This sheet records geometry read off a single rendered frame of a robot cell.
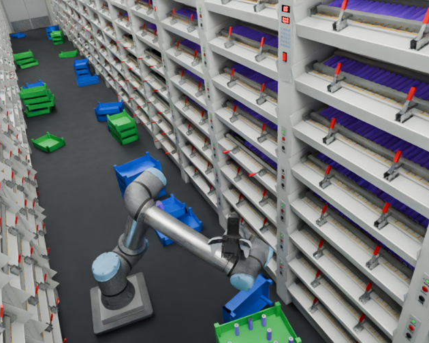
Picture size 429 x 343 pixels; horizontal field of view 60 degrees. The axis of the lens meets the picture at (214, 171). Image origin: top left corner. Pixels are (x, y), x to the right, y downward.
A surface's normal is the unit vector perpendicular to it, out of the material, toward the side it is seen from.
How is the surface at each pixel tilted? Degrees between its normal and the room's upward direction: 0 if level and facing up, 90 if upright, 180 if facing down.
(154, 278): 0
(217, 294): 0
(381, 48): 106
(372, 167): 16
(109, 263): 7
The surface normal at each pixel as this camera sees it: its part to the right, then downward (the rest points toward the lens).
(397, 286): -0.33, -0.71
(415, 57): -0.83, 0.54
